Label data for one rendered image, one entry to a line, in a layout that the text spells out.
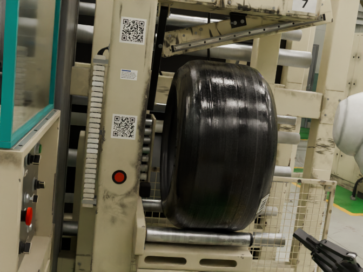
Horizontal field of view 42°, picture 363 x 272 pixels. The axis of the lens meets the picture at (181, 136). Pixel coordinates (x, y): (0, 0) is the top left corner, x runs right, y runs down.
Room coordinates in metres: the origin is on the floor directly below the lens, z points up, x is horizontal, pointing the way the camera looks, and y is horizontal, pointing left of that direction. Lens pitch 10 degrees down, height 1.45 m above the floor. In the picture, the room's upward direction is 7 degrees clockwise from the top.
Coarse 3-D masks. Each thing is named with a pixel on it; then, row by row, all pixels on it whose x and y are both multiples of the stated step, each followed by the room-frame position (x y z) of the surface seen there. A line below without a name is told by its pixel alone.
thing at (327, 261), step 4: (312, 252) 1.26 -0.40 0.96; (316, 252) 1.26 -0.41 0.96; (320, 252) 1.27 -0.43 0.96; (316, 256) 1.26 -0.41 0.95; (320, 256) 1.25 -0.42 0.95; (324, 256) 1.25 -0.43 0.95; (324, 260) 1.24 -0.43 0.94; (328, 260) 1.24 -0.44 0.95; (328, 264) 1.24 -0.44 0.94; (332, 264) 1.23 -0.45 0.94; (332, 268) 1.23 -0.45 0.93; (336, 268) 1.22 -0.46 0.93
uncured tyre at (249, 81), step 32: (192, 64) 1.48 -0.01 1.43; (224, 64) 1.51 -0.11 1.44; (192, 96) 1.36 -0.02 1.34; (224, 96) 1.35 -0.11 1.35; (256, 96) 1.38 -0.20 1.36; (192, 128) 1.30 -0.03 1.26; (224, 128) 1.30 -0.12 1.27; (256, 128) 1.32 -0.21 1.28; (160, 160) 1.71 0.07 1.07; (192, 160) 1.28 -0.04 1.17; (224, 160) 1.29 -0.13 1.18; (256, 160) 1.30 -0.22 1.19; (160, 192) 1.59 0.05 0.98; (192, 192) 1.29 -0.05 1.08; (224, 192) 1.30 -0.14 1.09; (256, 192) 1.31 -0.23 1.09; (192, 224) 1.37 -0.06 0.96; (224, 224) 1.38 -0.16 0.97
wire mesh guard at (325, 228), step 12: (156, 168) 1.86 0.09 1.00; (276, 180) 1.94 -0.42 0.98; (288, 180) 1.95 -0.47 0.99; (300, 180) 1.95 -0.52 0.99; (312, 180) 1.96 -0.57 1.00; (324, 180) 1.98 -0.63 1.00; (288, 192) 1.96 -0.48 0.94; (300, 204) 1.96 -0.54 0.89; (276, 228) 1.95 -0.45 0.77; (324, 228) 1.98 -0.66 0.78; (252, 252) 1.94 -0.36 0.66; (288, 252) 1.96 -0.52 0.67; (132, 264) 1.86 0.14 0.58; (264, 264) 1.95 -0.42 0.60; (276, 264) 1.96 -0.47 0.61
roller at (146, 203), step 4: (144, 200) 1.67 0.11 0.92; (148, 200) 1.67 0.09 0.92; (152, 200) 1.67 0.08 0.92; (156, 200) 1.68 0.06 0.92; (160, 200) 1.68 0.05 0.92; (144, 204) 1.65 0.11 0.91; (148, 204) 1.66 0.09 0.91; (152, 204) 1.66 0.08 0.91; (156, 204) 1.66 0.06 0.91; (160, 204) 1.67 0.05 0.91; (144, 208) 1.65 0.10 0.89; (148, 208) 1.66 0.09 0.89; (152, 208) 1.66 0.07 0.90; (156, 208) 1.66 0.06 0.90; (160, 208) 1.66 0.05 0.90
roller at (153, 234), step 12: (156, 228) 1.40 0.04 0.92; (168, 228) 1.41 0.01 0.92; (156, 240) 1.38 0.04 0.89; (168, 240) 1.39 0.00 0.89; (180, 240) 1.39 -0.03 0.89; (192, 240) 1.40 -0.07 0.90; (204, 240) 1.40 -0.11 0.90; (216, 240) 1.41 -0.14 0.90; (228, 240) 1.41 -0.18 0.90; (240, 240) 1.42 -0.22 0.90; (252, 240) 1.43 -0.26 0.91
